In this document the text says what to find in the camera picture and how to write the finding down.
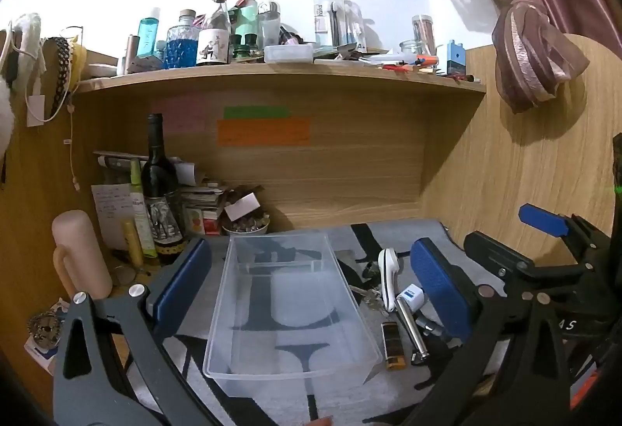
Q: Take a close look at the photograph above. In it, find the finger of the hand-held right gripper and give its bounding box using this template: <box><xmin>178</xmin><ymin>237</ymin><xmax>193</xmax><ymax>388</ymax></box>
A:
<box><xmin>463</xmin><ymin>231</ymin><xmax>540</xmax><ymax>291</ymax></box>
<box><xmin>518</xmin><ymin>203</ymin><xmax>610</xmax><ymax>256</ymax></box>

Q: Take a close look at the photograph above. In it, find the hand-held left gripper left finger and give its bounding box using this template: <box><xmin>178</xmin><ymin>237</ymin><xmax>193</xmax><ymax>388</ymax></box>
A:
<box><xmin>52</xmin><ymin>236</ymin><xmax>215</xmax><ymax>426</ymax></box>

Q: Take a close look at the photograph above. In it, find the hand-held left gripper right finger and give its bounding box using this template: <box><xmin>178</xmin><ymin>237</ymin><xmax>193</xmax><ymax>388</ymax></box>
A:
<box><xmin>403</xmin><ymin>237</ymin><xmax>584</xmax><ymax>426</ymax></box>

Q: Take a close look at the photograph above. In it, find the white charger plug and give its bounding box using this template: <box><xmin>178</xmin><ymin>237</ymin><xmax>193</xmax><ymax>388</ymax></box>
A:
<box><xmin>398</xmin><ymin>284</ymin><xmax>425</xmax><ymax>310</ymax></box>

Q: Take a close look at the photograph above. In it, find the silver metal rod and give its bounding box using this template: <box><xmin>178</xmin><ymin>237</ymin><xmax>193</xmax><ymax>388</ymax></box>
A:
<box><xmin>396</xmin><ymin>297</ymin><xmax>429</xmax><ymax>365</ymax></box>

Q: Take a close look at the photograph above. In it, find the white handheld massager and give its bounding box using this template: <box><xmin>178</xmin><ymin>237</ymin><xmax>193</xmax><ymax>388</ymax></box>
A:
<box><xmin>378</xmin><ymin>248</ymin><xmax>402</xmax><ymax>313</ymax></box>

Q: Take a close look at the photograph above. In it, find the black and yellow lighter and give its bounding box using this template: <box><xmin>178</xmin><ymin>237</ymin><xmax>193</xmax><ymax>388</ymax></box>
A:
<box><xmin>382</xmin><ymin>323</ymin><xmax>405</xmax><ymax>371</ymax></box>

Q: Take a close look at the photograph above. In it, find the clear plastic container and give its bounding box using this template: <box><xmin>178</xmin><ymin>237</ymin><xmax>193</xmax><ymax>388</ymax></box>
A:
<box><xmin>203</xmin><ymin>231</ymin><xmax>384</xmax><ymax>400</ymax></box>

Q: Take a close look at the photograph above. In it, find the small clear glass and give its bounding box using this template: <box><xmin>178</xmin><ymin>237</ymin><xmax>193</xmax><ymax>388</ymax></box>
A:
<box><xmin>111</xmin><ymin>263</ymin><xmax>142</xmax><ymax>288</ymax></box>

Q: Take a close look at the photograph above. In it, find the yellow tube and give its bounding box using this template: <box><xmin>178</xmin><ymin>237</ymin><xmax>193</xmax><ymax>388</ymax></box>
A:
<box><xmin>121</xmin><ymin>221</ymin><xmax>145</xmax><ymax>266</ymax></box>

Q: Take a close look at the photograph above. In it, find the bunch of keys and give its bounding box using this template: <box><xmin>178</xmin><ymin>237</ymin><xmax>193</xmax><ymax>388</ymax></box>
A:
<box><xmin>350</xmin><ymin>285</ymin><xmax>384</xmax><ymax>310</ymax></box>

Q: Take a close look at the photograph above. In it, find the green and white tube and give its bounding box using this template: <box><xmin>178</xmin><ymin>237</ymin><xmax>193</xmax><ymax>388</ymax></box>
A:
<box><xmin>129</xmin><ymin>158</ymin><xmax>159</xmax><ymax>259</ymax></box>

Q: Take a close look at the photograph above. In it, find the stack of books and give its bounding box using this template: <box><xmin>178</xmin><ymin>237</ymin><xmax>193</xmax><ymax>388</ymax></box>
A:
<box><xmin>177</xmin><ymin>183</ymin><xmax>266</xmax><ymax>236</ymax></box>

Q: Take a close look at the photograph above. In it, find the bowl of stones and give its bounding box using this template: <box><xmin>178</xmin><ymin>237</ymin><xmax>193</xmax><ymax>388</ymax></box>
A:
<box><xmin>221</xmin><ymin>212</ymin><xmax>271</xmax><ymax>237</ymax></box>

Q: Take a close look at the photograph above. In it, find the white card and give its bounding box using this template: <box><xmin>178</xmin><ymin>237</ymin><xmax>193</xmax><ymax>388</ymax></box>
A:
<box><xmin>224</xmin><ymin>193</ymin><xmax>260</xmax><ymax>221</ymax></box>

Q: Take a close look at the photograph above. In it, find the dark wine bottle elephant label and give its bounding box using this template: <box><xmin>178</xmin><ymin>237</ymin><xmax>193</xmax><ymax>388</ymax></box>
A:
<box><xmin>141</xmin><ymin>113</ymin><xmax>188</xmax><ymax>266</ymax></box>

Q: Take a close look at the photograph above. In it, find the handwritten paper note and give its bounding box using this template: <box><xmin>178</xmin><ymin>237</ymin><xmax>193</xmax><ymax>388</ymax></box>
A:
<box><xmin>91</xmin><ymin>183</ymin><xmax>134</xmax><ymax>249</ymax></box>

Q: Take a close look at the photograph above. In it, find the rolled newspaper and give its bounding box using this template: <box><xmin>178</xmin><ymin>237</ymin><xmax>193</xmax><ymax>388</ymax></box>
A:
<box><xmin>92</xmin><ymin>150</ymin><xmax>207</xmax><ymax>186</ymax></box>

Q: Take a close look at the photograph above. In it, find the cream cylinder mug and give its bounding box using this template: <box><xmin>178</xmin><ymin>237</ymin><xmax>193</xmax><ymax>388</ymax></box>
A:
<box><xmin>52</xmin><ymin>210</ymin><xmax>114</xmax><ymax>300</ymax></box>

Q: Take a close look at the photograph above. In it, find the grey printed mat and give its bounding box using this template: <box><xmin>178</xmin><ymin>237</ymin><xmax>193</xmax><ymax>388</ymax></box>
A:
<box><xmin>121</xmin><ymin>219</ymin><xmax>487</xmax><ymax>426</ymax></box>

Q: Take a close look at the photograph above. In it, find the metal gear ornament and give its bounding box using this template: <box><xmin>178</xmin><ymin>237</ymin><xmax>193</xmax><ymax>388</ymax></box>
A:
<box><xmin>28</xmin><ymin>312</ymin><xmax>61</xmax><ymax>349</ymax></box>

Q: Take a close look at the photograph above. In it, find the pink sticky note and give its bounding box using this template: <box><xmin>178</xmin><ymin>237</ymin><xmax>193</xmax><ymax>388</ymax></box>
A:
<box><xmin>152</xmin><ymin>96</ymin><xmax>207</xmax><ymax>135</ymax></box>

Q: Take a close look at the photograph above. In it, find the orange sticky note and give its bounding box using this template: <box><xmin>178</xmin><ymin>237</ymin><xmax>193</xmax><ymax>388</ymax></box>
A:
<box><xmin>216</xmin><ymin>117</ymin><xmax>311</xmax><ymax>147</ymax></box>

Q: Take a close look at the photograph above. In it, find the green sticky note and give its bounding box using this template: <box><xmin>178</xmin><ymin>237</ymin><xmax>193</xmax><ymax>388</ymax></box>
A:
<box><xmin>224</xmin><ymin>106</ymin><xmax>291</xmax><ymax>119</ymax></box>

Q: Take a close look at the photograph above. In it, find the pink curtain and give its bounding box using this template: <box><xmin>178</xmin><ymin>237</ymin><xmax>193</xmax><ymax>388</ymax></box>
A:
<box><xmin>405</xmin><ymin>0</ymin><xmax>622</xmax><ymax>113</ymax></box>

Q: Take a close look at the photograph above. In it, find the blue box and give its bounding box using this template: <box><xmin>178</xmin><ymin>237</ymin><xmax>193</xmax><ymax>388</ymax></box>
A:
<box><xmin>446</xmin><ymin>38</ymin><xmax>466</xmax><ymax>75</ymax></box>

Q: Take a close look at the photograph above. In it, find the small glass jar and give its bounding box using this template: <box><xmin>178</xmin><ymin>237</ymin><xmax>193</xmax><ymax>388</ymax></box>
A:
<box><xmin>399</xmin><ymin>40</ymin><xmax>428</xmax><ymax>62</ymax></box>

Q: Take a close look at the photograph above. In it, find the wooden shelf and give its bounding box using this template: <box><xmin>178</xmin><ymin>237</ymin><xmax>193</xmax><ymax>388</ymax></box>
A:
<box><xmin>73</xmin><ymin>49</ymin><xmax>487</xmax><ymax>93</ymax></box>

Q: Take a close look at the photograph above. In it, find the tall glass jar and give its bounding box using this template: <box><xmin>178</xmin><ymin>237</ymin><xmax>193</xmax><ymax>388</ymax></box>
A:
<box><xmin>412</xmin><ymin>15</ymin><xmax>435</xmax><ymax>57</ymax></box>

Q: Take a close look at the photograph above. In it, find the glass bottle blue liquid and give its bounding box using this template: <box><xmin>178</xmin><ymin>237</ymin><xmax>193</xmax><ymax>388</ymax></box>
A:
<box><xmin>166</xmin><ymin>9</ymin><xmax>201</xmax><ymax>69</ymax></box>

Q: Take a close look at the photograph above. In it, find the corked clear bottle white label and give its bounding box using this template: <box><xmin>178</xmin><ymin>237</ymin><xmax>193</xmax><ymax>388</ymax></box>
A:
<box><xmin>196</xmin><ymin>0</ymin><xmax>231</xmax><ymax>66</ymax></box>

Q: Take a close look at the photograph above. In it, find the teal mouthwash bottle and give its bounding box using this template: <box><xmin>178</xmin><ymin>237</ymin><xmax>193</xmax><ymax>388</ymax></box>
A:
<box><xmin>137</xmin><ymin>8</ymin><xmax>161</xmax><ymax>60</ymax></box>

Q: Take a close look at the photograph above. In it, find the black lace headband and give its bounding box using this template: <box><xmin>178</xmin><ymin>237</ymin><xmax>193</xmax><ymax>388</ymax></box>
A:
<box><xmin>41</xmin><ymin>37</ymin><xmax>88</xmax><ymax>116</ymax></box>

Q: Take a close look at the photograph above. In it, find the white plastic box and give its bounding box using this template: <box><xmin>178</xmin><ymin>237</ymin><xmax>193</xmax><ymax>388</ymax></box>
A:
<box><xmin>264</xmin><ymin>43</ymin><xmax>315</xmax><ymax>64</ymax></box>

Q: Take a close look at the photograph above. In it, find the white fluffy cloth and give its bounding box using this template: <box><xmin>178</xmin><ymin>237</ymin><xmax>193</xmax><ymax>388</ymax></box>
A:
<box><xmin>0</xmin><ymin>15</ymin><xmax>44</xmax><ymax>154</ymax></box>

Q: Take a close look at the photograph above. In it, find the mint green pump bottle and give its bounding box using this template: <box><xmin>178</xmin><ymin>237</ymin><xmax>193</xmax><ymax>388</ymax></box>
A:
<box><xmin>232</xmin><ymin>0</ymin><xmax>260</xmax><ymax>50</ymax></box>

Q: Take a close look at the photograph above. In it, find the clear blister pack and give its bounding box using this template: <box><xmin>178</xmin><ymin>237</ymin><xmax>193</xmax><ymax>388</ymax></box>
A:
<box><xmin>313</xmin><ymin>0</ymin><xmax>366</xmax><ymax>50</ymax></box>

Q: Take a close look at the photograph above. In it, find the white cable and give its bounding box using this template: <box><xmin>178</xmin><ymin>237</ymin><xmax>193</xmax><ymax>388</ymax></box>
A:
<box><xmin>26</xmin><ymin>56</ymin><xmax>81</xmax><ymax>191</ymax></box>

